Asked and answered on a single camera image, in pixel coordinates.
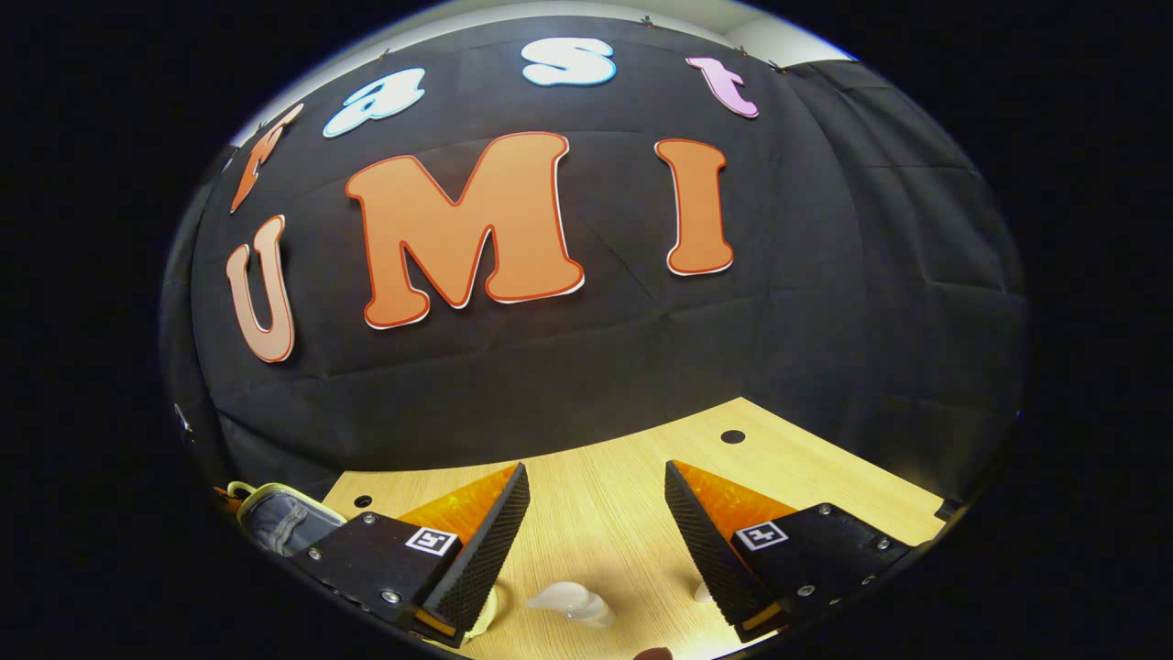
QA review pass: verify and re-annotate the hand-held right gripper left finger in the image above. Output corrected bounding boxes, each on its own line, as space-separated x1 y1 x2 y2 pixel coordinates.
291 461 532 649

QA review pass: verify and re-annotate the white pump bottle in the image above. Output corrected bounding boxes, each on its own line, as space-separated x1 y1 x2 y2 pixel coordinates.
527 580 617 630

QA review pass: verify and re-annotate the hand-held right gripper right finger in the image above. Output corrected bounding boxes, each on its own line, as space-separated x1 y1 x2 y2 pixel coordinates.
664 458 917 644

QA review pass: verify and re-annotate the black backdrop cloth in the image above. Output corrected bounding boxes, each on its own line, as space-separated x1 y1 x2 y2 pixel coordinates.
160 14 1027 514

